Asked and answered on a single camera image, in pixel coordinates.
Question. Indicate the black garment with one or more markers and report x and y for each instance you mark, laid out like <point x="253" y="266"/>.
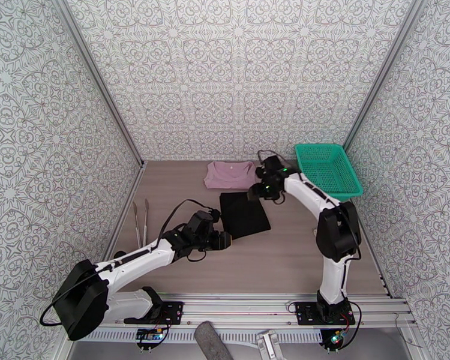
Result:
<point x="243" y="216"/>

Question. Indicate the pink ribbed garment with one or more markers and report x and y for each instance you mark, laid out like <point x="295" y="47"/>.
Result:
<point x="230" y="175"/>

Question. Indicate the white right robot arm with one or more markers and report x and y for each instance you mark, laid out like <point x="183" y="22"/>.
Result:
<point x="332" y="280"/>

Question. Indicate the green plastic basket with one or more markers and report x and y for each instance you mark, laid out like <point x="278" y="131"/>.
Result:
<point x="328" y="171"/>

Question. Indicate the metal tweezers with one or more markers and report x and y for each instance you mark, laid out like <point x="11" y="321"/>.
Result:
<point x="137" y="224"/>

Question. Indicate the small jar with black lid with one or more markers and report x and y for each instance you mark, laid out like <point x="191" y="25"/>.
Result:
<point x="118" y="254"/>

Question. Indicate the perforated metal strip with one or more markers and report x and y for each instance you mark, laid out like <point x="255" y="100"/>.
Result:
<point x="228" y="335"/>

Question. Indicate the aluminium table edge frame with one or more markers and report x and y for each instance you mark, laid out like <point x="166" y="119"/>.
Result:
<point x="240" y="306"/>

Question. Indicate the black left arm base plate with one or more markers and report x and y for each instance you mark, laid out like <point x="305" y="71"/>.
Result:
<point x="172" y="313"/>

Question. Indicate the aluminium side rail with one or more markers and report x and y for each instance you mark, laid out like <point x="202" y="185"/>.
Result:
<point x="375" y="265"/>
<point x="120" y="220"/>

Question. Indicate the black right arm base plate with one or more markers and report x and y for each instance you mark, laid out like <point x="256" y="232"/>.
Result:
<point x="307" y="314"/>

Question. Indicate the metal bracket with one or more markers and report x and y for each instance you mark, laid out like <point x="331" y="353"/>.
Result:
<point x="269" y="346"/>

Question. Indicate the aluminium corner post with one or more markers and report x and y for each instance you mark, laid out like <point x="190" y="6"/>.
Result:
<point x="386" y="70"/>
<point x="97" y="81"/>

